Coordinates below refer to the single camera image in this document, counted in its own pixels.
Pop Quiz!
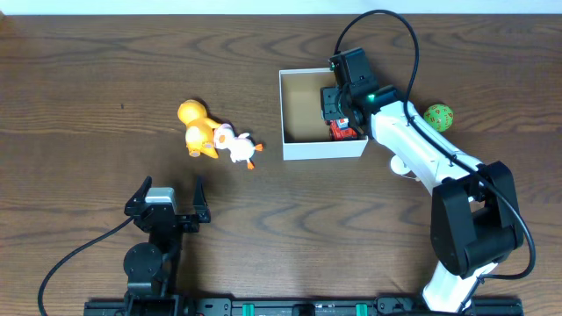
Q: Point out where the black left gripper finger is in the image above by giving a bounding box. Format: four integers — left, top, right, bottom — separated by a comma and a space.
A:
124, 176, 152, 216
192, 176, 209, 215

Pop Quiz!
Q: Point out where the red grey toy truck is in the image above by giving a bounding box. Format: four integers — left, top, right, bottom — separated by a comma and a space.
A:
329, 118, 358, 141

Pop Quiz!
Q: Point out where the white wooden rattle drum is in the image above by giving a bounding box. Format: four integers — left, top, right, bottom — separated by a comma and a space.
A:
390, 155, 420, 182

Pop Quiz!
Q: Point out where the green number ball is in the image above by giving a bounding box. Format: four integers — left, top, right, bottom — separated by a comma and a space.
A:
423, 104, 454, 133

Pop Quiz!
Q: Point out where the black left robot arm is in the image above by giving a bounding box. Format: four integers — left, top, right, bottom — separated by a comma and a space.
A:
123, 176, 211, 315

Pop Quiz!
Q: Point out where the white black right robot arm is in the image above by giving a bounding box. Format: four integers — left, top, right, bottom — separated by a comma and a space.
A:
321, 48, 524, 312

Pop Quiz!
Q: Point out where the white cardboard box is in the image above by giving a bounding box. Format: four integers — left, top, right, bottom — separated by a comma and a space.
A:
279, 68, 368, 161

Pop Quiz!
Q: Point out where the white pink duck toy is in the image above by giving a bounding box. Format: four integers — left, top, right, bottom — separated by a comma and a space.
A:
213, 123, 263, 170

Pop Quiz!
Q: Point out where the orange dinosaur toy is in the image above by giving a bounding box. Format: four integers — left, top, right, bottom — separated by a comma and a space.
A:
177, 99, 220, 159

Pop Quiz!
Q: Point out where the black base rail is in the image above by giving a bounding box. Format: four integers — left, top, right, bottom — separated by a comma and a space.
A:
83, 294, 523, 316

